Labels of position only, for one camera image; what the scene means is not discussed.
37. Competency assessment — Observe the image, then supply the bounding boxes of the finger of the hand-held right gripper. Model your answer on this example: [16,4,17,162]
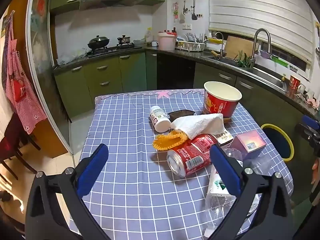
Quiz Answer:
[296,115,320,143]

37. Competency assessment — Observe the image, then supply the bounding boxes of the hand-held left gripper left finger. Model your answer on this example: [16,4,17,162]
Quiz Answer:
[26,144,110,240]

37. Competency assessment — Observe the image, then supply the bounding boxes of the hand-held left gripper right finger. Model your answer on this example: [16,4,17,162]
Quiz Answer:
[209,145,294,240]

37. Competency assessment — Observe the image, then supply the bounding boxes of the white green carton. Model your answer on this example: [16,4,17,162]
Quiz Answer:
[206,165,231,197]

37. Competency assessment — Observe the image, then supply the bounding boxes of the small white brown carton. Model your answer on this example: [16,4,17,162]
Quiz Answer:
[215,127,234,147]

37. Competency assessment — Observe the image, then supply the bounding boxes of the yellow rimmed trash bin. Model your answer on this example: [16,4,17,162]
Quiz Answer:
[260,123,295,163]

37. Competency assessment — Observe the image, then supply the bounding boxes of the pink cardboard box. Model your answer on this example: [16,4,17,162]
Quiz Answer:
[229,130,267,160]

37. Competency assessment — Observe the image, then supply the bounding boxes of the red soda can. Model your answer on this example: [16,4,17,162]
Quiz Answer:
[166,134,218,177]

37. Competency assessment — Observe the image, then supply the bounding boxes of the clear plastic bottle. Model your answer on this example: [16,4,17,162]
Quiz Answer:
[204,147,274,233]

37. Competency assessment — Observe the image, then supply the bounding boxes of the white paper towel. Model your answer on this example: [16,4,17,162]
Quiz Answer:
[170,113,225,140]

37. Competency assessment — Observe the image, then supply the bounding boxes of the orange knitted cloth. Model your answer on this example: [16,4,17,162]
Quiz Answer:
[153,129,188,151]

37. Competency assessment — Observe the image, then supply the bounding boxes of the red paper bowl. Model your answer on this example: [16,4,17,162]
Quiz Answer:
[202,81,242,118]

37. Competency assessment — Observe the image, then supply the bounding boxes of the black plastic tray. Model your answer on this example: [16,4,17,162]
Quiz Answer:
[167,110,196,121]

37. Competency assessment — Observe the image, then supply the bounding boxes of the white pill bottle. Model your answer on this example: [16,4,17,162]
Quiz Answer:
[149,106,172,132]

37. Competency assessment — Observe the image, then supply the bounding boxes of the person's right hand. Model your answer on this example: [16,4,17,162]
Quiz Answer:
[312,159,320,183]

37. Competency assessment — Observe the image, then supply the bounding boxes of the pink cloth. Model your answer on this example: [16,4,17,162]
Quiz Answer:
[306,97,320,109]

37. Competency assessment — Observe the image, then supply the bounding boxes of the blue checked tablecloth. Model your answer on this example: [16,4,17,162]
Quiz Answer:
[79,88,293,237]

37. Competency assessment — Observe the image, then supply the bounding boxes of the steel sink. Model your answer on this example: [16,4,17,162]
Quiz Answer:
[204,55,288,93]

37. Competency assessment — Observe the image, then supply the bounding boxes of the green plastic tray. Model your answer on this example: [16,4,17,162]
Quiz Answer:
[271,55,290,68]

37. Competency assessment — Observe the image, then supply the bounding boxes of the dark wooden chair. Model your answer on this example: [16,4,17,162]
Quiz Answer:
[0,112,42,180]

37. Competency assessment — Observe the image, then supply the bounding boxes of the green lower cabinets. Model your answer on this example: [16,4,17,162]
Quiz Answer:
[53,51,315,205]

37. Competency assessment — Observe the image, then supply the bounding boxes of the green leafy vegetable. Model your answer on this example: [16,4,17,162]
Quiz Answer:
[234,50,255,68]

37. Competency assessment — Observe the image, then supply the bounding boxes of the tall steel faucet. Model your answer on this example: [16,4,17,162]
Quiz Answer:
[251,28,272,63]

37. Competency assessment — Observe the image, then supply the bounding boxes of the red checked apron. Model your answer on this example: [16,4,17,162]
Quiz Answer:
[5,15,48,135]

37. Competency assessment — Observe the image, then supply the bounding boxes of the wooden cutting board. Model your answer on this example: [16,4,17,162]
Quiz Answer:
[224,35,257,60]

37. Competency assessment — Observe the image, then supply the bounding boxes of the black dishwasher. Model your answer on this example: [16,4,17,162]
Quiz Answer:
[157,53,196,90]

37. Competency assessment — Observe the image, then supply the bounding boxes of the small steel faucet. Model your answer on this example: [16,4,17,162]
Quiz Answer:
[214,32,225,58]

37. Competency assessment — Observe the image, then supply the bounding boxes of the black gas stove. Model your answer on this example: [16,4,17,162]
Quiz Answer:
[86,44,142,57]

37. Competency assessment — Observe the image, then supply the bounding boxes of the black wok with lid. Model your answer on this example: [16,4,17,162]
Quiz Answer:
[87,35,110,50]

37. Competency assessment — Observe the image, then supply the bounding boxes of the white dish rack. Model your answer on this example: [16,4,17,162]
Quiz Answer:
[175,33,207,52]

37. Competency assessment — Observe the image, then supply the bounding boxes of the white window blind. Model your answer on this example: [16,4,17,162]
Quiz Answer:
[208,0,313,64]

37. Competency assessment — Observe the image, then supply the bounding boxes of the pink plastic container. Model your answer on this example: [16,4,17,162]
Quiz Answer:
[157,32,175,51]

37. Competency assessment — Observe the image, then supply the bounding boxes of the sliding glass door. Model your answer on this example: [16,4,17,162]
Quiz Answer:
[25,0,75,155]

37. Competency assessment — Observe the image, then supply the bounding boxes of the white hanging spatula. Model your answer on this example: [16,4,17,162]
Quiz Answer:
[179,1,187,25]

